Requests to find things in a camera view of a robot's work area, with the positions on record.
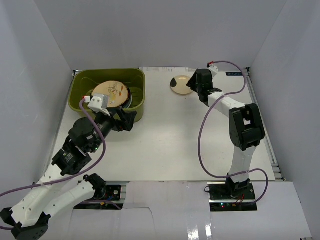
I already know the dark striped rim plate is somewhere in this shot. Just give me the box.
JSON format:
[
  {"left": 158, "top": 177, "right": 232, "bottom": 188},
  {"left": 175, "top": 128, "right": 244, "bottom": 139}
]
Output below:
[{"left": 120, "top": 85, "right": 133, "bottom": 109}]

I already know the small cream plate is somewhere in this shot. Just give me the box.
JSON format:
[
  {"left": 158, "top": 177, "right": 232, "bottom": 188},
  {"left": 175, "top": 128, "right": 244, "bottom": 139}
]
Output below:
[{"left": 170, "top": 75, "right": 193, "bottom": 95}]

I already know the tan bird pattern plate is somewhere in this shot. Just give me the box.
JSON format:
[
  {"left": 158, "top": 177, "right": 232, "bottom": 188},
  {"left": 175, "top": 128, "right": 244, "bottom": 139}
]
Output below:
[{"left": 91, "top": 80, "right": 128, "bottom": 108}]

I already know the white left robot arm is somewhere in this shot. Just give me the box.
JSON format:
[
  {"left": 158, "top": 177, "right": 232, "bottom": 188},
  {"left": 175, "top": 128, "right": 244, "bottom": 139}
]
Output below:
[{"left": 0, "top": 108, "right": 137, "bottom": 240}]

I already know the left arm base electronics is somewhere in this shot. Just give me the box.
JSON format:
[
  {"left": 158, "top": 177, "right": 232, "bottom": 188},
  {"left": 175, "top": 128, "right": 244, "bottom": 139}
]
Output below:
[{"left": 73, "top": 184, "right": 126, "bottom": 210}]

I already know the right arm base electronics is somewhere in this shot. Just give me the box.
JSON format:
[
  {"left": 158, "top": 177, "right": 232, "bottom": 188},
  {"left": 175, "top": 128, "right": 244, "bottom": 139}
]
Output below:
[{"left": 204, "top": 182, "right": 258, "bottom": 212}]

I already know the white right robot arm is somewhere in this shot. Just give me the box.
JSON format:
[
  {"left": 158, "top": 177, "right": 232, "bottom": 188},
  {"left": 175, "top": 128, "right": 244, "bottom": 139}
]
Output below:
[{"left": 186, "top": 66, "right": 266, "bottom": 200}]

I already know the green plastic bin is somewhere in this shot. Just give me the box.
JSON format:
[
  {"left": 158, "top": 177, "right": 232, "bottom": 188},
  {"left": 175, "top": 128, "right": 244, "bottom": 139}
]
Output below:
[{"left": 68, "top": 68, "right": 146, "bottom": 122}]

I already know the blue table label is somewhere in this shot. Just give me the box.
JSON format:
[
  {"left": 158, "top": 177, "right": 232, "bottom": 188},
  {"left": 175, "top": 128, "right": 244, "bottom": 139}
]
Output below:
[{"left": 225, "top": 71, "right": 243, "bottom": 77}]

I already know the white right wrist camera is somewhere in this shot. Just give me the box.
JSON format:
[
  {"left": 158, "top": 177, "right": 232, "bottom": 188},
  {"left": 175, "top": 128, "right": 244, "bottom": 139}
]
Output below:
[{"left": 207, "top": 61, "right": 219, "bottom": 78}]

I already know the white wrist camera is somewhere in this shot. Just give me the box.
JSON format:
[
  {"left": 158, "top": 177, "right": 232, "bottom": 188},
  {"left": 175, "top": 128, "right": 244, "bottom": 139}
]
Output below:
[
  {"left": 207, "top": 61, "right": 219, "bottom": 78},
  {"left": 83, "top": 93, "right": 111, "bottom": 117}
]

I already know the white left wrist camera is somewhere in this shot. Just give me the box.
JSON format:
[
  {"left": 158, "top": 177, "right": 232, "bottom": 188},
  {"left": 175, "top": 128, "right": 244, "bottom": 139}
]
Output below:
[{"left": 83, "top": 93, "right": 111, "bottom": 117}]

